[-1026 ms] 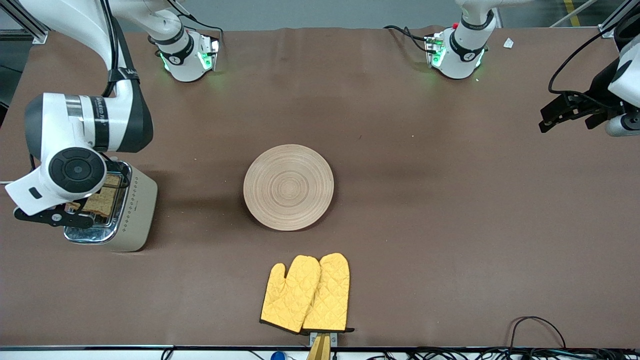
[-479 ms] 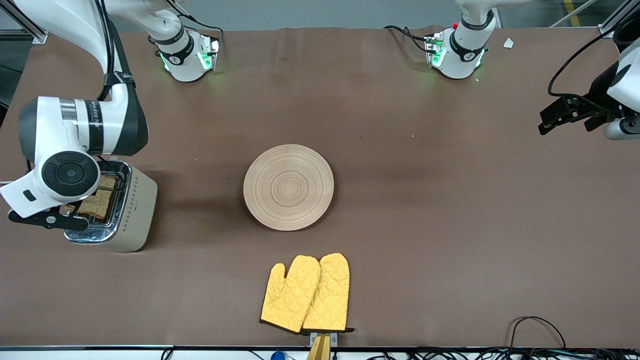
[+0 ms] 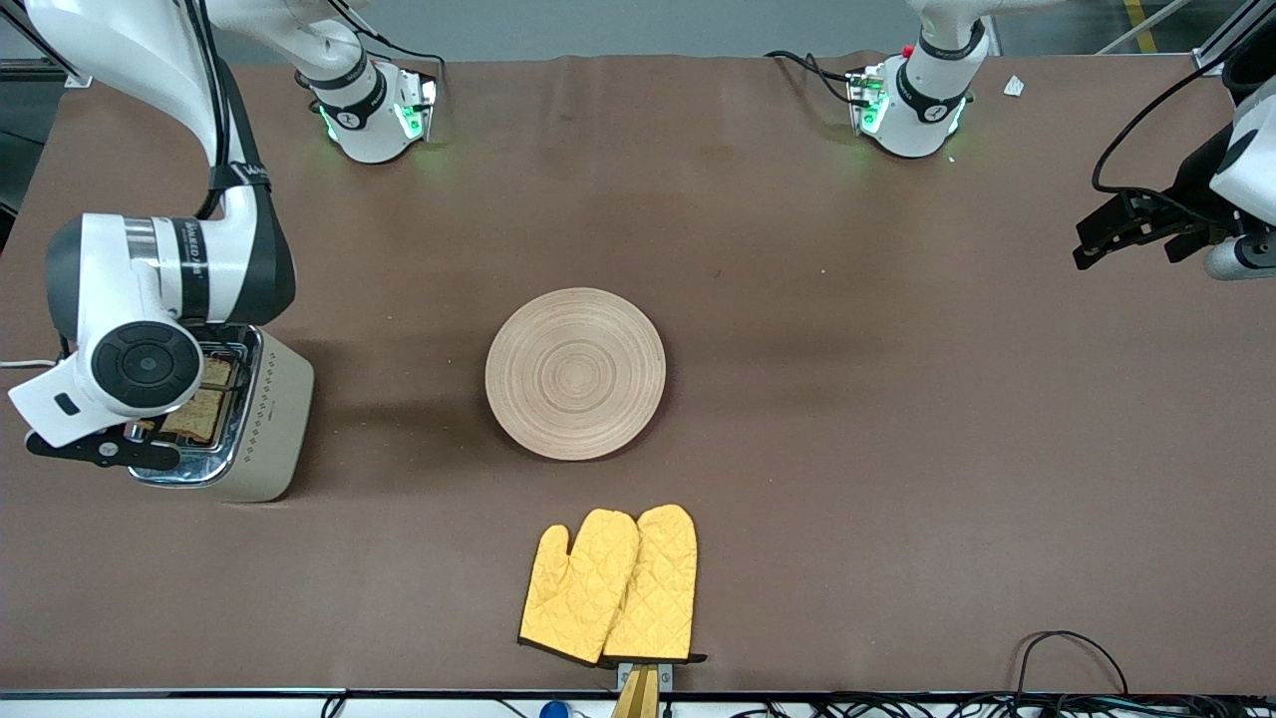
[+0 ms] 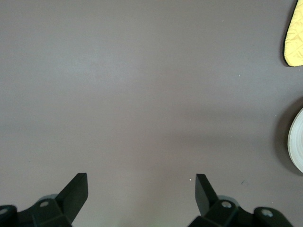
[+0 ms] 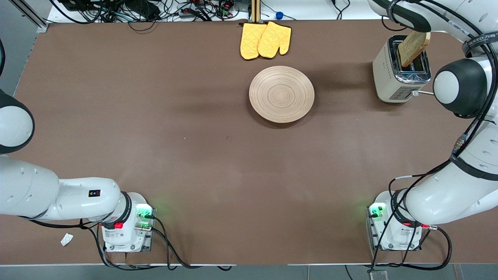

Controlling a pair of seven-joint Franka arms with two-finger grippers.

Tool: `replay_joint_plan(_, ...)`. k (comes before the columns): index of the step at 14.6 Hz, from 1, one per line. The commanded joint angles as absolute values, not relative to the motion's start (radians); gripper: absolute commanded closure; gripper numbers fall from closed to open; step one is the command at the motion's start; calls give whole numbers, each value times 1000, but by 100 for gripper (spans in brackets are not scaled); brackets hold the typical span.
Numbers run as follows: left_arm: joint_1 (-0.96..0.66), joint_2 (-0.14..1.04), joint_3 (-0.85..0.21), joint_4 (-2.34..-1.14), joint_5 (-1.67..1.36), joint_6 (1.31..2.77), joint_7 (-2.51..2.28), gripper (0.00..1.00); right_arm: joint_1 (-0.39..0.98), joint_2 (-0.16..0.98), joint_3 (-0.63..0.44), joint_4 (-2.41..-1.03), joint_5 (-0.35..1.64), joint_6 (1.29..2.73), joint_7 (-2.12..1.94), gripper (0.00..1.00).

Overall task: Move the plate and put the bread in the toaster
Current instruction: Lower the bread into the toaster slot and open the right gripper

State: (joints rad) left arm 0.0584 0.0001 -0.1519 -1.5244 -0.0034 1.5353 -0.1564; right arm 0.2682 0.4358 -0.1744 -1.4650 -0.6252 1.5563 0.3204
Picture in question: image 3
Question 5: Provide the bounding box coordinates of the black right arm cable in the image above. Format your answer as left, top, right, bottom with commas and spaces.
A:
182, 0, 272, 220

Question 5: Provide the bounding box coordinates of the metal clamp with wooden bar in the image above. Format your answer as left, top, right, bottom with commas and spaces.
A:
612, 661, 675, 718

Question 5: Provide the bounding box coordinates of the black base power cable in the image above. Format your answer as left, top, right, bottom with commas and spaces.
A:
765, 50, 860, 107

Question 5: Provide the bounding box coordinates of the brown bread slice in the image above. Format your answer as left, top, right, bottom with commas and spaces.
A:
158, 357, 236, 446

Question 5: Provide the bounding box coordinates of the black looped cable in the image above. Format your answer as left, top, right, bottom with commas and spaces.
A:
1016, 630, 1130, 699

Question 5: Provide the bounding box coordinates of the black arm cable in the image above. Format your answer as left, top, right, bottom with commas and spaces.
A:
1091, 58, 1239, 197
182, 0, 272, 220

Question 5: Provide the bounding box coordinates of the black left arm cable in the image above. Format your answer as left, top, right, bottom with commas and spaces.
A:
1091, 58, 1239, 197

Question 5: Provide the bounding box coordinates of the round wooden plate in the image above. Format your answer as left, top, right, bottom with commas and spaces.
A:
485, 287, 667, 462

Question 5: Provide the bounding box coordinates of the beige chrome two-slot toaster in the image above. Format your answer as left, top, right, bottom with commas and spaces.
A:
128, 323, 316, 504

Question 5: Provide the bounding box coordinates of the yellow quilted oven mitt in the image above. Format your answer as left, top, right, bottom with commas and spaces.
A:
518, 510, 640, 666
601, 504, 709, 665

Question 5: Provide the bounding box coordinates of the aluminium frame profile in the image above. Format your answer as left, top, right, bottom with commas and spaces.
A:
0, 55, 97, 89

